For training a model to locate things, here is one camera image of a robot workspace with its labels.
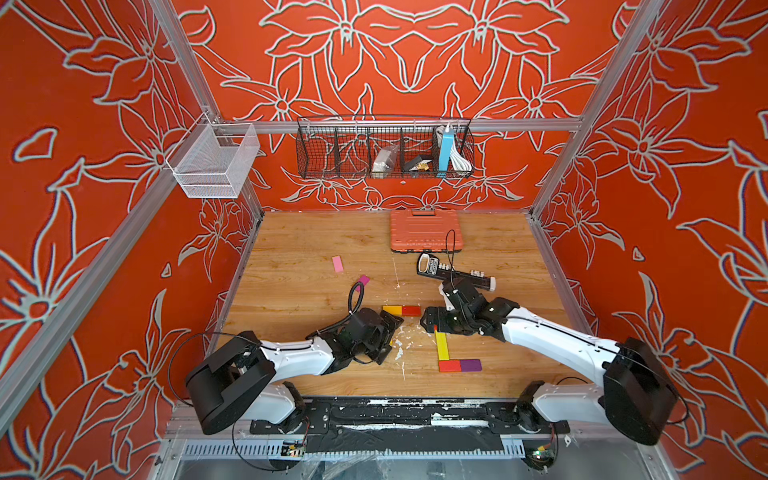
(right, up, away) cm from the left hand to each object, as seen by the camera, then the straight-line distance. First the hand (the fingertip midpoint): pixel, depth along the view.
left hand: (404, 330), depth 83 cm
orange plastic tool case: (+10, +29, +27) cm, 41 cm away
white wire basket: (-60, +51, +11) cm, 80 cm away
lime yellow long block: (+11, -5, +1) cm, 12 cm away
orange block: (-2, +4, +10) cm, 11 cm away
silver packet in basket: (-6, +50, +8) cm, 51 cm away
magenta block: (-12, +12, +18) cm, 24 cm away
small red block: (+4, +2, +15) cm, 16 cm away
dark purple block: (+19, -9, -1) cm, 21 cm away
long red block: (+13, -10, -1) cm, 16 cm away
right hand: (+6, +2, -1) cm, 7 cm away
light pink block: (-22, +17, +21) cm, 35 cm away
